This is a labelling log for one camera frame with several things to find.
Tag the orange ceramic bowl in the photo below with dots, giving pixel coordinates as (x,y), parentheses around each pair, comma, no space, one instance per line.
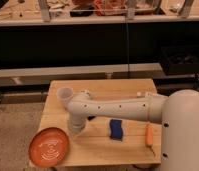
(48,147)

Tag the black white striped block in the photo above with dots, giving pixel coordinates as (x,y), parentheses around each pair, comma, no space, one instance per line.
(91,118)

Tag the blue sponge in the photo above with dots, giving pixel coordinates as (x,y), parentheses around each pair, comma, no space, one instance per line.
(116,131)

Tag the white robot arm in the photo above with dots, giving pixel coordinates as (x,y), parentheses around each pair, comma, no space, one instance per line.
(178,114)

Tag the small white bottle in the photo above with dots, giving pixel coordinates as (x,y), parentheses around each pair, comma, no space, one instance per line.
(142,94)

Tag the black bin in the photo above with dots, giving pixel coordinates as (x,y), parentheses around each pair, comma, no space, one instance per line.
(180,60)

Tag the orange handled tool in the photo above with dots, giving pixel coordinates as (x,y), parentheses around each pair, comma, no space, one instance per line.
(149,137)

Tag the translucent plastic cup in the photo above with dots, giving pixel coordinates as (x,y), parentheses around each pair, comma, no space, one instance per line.
(64,95)

